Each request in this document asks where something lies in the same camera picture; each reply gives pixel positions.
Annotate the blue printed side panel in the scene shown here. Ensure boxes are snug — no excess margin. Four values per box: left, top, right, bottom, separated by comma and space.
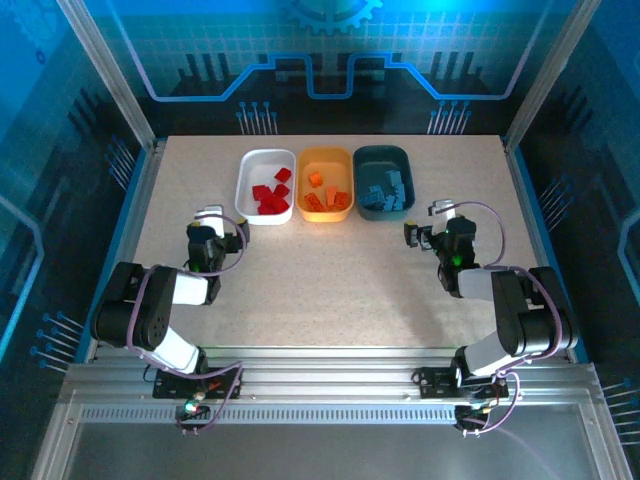
519, 0, 640, 451
0, 0, 146, 480

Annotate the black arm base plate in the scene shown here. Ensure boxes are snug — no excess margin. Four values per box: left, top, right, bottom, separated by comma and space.
417, 367, 511, 401
153, 367, 245, 401

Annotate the grey metal shelf plate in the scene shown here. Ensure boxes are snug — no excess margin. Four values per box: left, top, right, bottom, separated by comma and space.
29, 422, 634, 480

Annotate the aluminium table side rail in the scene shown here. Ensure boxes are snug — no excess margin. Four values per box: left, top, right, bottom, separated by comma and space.
82, 139, 169, 364
501, 135, 576, 364

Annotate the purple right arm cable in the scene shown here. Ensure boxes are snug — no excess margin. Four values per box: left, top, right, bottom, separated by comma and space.
433, 200, 556, 480

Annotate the blue printed backdrop panel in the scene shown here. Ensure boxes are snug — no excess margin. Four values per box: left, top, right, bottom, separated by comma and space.
82, 0, 564, 137

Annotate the white plastic container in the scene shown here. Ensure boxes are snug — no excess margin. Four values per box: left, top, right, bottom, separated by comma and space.
234, 148, 297, 227

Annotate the teal plastic container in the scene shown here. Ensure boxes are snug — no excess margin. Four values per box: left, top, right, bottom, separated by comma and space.
352, 144, 417, 222

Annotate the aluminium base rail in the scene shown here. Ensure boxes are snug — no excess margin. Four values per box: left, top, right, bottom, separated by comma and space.
64, 344, 601, 426

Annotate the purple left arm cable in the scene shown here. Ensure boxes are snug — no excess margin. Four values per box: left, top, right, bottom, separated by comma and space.
127, 213, 250, 437

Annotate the orange plastic container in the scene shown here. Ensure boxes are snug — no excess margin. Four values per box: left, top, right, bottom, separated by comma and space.
295, 145, 355, 224

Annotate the slotted metal cable duct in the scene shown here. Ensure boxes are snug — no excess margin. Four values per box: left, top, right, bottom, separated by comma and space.
79, 405, 459, 426

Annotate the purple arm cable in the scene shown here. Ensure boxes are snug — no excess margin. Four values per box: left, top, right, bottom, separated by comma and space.
127, 213, 250, 437
433, 200, 556, 480

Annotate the aluminium frame post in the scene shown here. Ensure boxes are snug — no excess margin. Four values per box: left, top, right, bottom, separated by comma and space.
503, 0, 587, 151
53, 0, 157, 151

